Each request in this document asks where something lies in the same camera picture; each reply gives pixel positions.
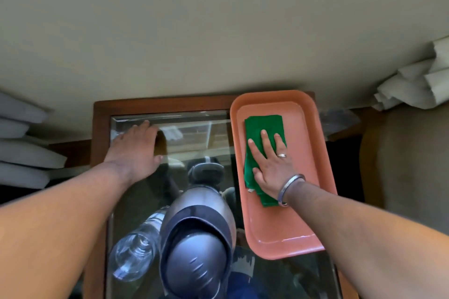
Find white rolled papers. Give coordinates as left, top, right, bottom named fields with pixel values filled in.
left=373, top=36, right=449, bottom=111

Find green cleaning cloth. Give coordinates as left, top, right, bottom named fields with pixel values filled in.
left=244, top=115, right=287, bottom=208

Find grey steel thermos flask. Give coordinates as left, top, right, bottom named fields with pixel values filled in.
left=159, top=183, right=238, bottom=299

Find salmon plastic tray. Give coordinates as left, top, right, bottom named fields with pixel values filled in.
left=230, top=90, right=338, bottom=261

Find person's right forearm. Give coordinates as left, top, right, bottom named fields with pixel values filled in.
left=282, top=180, right=449, bottom=299

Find person's left forearm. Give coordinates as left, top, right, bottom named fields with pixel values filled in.
left=0, top=162, right=131, bottom=299

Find clear plastic bag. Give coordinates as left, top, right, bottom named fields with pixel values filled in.
left=319, top=108, right=362, bottom=139

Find person's left hand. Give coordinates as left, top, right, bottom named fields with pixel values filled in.
left=103, top=120, right=164, bottom=186

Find grey cushion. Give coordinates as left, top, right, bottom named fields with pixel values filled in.
left=0, top=118, right=31, bottom=140
left=0, top=139, right=68, bottom=170
left=0, top=161, right=50, bottom=190
left=0, top=92, right=50, bottom=124

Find person's right hand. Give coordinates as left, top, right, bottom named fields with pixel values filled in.
left=247, top=129, right=299, bottom=202

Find beige armchair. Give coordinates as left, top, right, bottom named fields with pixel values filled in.
left=359, top=102, right=449, bottom=241

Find silver bracelet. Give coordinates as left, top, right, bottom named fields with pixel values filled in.
left=277, top=174, right=306, bottom=207

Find clear glass bottle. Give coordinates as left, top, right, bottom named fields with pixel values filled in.
left=109, top=209, right=166, bottom=282

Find wooden glass-top table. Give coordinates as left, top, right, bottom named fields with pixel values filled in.
left=82, top=91, right=358, bottom=299

